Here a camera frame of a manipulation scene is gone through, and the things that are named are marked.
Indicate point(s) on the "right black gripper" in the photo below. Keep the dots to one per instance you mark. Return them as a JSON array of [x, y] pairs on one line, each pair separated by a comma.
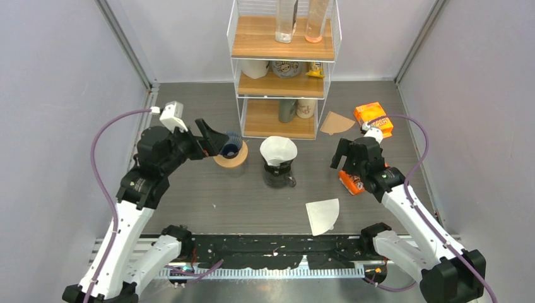
[[345, 148]]

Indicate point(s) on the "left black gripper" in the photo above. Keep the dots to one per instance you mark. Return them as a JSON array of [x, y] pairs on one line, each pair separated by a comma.
[[212, 142]]

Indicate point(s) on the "brown tape roll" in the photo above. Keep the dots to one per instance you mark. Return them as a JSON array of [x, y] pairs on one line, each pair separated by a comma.
[[233, 162]]

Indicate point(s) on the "blue plastic funnel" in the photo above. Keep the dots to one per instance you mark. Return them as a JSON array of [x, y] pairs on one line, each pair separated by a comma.
[[232, 147]]

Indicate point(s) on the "white paper coffee filter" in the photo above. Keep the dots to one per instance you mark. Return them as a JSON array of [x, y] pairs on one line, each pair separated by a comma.
[[276, 150]]

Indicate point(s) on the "dark green coffee dripper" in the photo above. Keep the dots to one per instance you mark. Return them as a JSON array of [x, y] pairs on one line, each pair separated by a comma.
[[281, 169]]

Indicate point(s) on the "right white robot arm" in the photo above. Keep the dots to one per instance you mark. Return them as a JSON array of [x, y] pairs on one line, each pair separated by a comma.
[[441, 267]]

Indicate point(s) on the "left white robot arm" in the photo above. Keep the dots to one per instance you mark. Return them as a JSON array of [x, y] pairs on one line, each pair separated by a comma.
[[161, 151]]

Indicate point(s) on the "brown paper coffee filter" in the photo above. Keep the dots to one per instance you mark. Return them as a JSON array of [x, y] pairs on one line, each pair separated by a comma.
[[335, 123]]

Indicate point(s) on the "grey glass coffee server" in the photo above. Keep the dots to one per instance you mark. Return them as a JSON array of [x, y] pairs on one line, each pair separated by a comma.
[[279, 181]]

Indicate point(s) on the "orange snack packet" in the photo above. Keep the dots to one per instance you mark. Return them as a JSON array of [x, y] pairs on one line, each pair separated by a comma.
[[352, 183]]

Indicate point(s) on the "orange yellow box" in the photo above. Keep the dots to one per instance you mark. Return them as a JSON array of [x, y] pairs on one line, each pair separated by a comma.
[[368, 112]]

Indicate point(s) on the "yellow snack packet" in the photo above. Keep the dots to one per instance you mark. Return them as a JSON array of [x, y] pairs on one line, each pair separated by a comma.
[[315, 69]]

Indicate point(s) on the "white jug on shelf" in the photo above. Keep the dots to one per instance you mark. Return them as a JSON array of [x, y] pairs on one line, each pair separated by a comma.
[[255, 69]]

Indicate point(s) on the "cartoon printed round tin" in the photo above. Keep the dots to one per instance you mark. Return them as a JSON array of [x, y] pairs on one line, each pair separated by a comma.
[[286, 69]]

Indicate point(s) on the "clear pink bottom bottle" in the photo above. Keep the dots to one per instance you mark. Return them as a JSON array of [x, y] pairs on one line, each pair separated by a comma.
[[316, 19]]

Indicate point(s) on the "clear glass bottle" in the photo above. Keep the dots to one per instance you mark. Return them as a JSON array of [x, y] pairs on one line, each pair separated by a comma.
[[286, 20]]

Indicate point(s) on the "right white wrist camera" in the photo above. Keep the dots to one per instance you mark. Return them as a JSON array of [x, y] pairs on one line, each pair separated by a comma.
[[370, 131]]

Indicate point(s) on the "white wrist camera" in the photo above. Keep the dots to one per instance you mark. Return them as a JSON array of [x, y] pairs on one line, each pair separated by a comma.
[[370, 131], [171, 117]]

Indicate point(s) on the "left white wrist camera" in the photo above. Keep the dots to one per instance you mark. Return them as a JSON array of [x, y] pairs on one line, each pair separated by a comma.
[[171, 117]]

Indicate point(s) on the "white wire wooden shelf rack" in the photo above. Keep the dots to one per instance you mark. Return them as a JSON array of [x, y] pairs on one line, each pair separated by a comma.
[[251, 35]]

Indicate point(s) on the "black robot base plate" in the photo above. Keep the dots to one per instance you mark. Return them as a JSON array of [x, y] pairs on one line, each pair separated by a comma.
[[236, 257]]

